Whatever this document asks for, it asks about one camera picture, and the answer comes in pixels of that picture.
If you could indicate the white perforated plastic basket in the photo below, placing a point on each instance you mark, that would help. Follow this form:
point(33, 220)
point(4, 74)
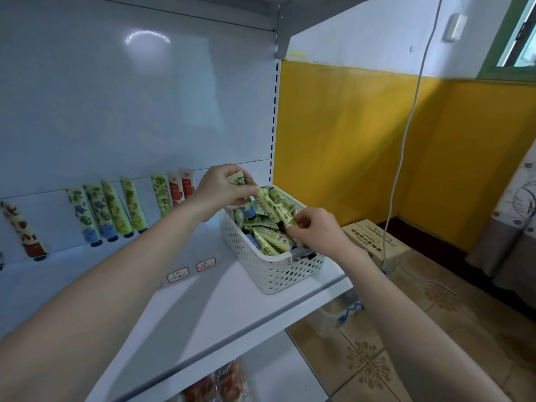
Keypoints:
point(276, 272)

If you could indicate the person's right hand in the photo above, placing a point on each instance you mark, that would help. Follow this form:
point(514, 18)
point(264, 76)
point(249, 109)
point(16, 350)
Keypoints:
point(322, 234)

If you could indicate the person's right forearm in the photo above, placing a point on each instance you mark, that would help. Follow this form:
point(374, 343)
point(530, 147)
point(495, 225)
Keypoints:
point(419, 339)

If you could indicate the window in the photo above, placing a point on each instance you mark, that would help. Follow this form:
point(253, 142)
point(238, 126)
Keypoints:
point(511, 46)

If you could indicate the small brown cardboard box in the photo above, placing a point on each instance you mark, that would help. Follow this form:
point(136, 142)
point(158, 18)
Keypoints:
point(377, 238)

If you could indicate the person's left forearm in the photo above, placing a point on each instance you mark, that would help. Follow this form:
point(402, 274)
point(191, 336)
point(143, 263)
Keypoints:
point(92, 314)

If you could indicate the white metal shelf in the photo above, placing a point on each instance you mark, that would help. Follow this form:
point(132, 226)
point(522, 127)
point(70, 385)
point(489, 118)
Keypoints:
point(126, 79)

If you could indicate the clear divider tray with labels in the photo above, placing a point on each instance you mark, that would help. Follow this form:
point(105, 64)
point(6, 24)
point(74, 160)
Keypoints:
point(177, 275)

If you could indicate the pile of snack packets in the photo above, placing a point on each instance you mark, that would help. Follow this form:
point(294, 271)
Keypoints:
point(218, 382)

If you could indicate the white wall switch box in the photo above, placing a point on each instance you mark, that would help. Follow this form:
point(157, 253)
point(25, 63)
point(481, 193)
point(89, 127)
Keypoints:
point(454, 26)

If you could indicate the pile of green hand cream tubes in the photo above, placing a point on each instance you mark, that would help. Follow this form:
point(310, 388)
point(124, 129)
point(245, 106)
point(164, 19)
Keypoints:
point(264, 238)

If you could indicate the person's left hand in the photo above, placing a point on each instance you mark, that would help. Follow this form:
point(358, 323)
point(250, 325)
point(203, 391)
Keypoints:
point(222, 188)

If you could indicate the row of hand cream tubes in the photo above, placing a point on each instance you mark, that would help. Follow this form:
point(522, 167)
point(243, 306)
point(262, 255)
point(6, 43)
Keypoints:
point(117, 209)

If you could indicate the yellow-green hand cream tube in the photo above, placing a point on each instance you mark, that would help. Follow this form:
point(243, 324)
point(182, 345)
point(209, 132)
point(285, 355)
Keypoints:
point(275, 206)

